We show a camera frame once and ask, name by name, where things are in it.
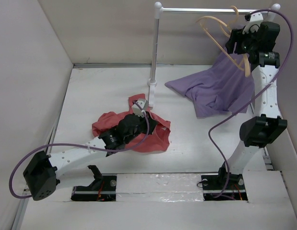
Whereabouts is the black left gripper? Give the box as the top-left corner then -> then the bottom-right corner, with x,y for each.
124,110 -> 157,144

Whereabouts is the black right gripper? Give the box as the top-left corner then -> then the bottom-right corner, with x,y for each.
225,24 -> 260,54

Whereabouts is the light wooden hanger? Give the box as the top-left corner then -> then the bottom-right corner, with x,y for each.
195,5 -> 252,78

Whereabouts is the red t shirt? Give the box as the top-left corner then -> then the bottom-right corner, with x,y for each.
92,93 -> 171,153

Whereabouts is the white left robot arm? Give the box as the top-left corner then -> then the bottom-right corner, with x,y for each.
23,113 -> 158,201

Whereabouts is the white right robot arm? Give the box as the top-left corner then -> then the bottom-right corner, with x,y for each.
216,22 -> 287,188

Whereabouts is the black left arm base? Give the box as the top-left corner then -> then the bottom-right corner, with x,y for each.
71,165 -> 117,202

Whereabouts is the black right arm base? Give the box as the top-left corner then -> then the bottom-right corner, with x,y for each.
197,166 -> 248,201

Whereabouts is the purple t shirt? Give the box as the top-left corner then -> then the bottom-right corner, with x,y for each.
165,53 -> 254,118

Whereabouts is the white metal clothes rack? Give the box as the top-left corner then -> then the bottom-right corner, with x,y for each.
147,1 -> 281,108

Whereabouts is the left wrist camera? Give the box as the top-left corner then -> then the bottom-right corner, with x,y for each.
131,98 -> 148,117

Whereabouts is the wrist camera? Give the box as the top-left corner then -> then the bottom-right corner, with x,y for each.
131,98 -> 148,117
242,13 -> 263,34

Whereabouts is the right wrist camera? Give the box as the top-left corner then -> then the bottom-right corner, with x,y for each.
242,13 -> 263,34

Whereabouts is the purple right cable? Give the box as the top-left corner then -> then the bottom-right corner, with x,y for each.
208,9 -> 294,199

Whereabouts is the purple cable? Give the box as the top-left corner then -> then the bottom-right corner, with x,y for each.
9,100 -> 150,199
208,9 -> 294,199

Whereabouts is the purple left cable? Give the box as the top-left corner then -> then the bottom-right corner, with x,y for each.
9,100 -> 150,199

